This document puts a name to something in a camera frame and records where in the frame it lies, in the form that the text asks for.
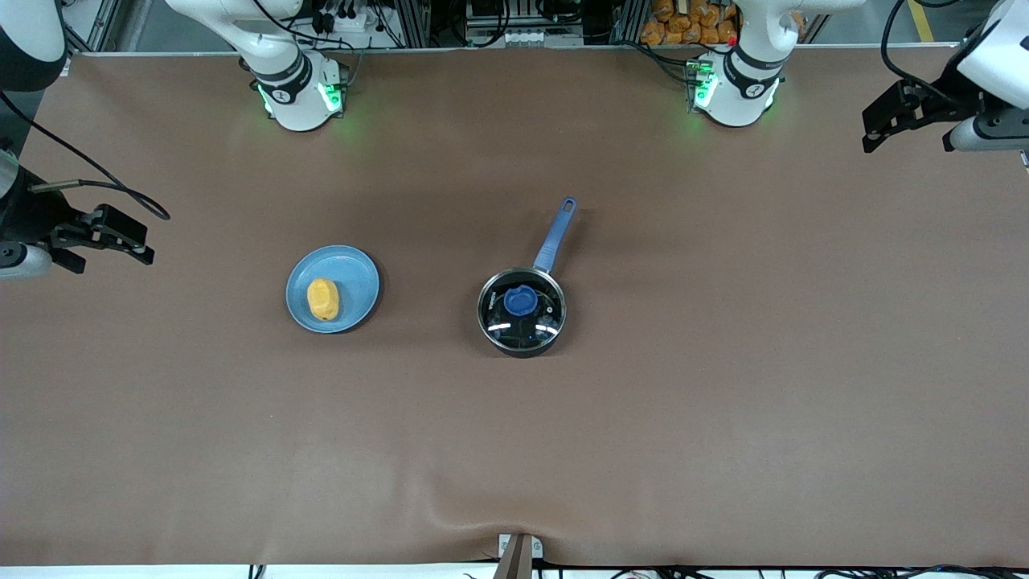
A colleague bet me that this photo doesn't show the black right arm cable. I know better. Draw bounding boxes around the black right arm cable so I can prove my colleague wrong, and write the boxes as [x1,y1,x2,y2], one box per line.
[0,90,172,222]

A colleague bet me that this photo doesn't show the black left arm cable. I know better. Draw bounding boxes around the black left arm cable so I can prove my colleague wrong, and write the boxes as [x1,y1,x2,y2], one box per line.
[880,0,970,107]

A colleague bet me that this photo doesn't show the yellow potato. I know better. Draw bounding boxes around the yellow potato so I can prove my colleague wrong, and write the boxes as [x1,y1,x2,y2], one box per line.
[306,278,342,322]

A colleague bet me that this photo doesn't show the brown table cover sheet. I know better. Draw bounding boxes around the brown table cover sheet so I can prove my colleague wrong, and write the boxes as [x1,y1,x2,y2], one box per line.
[0,47,1029,569]

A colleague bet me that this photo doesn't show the blue round plate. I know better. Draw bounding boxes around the blue round plate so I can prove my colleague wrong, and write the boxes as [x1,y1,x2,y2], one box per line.
[285,244,381,335]

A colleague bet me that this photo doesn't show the bag of orange items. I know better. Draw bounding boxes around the bag of orange items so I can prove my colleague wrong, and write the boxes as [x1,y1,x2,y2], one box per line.
[641,0,740,47]

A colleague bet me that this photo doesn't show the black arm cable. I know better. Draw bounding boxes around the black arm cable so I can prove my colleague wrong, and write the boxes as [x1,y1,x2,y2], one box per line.
[0,90,172,222]
[880,0,970,107]

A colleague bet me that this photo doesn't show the black pot with blue handle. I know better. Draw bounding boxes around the black pot with blue handle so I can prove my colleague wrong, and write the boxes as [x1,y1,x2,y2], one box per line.
[477,197,579,359]

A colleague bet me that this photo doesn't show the metal camera pole bracket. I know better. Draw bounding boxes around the metal camera pole bracket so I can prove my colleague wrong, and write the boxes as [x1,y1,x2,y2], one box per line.
[497,532,544,579]

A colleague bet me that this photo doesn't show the white power strip with plugs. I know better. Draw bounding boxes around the white power strip with plugs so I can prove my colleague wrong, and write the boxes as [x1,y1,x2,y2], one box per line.
[310,0,380,35]

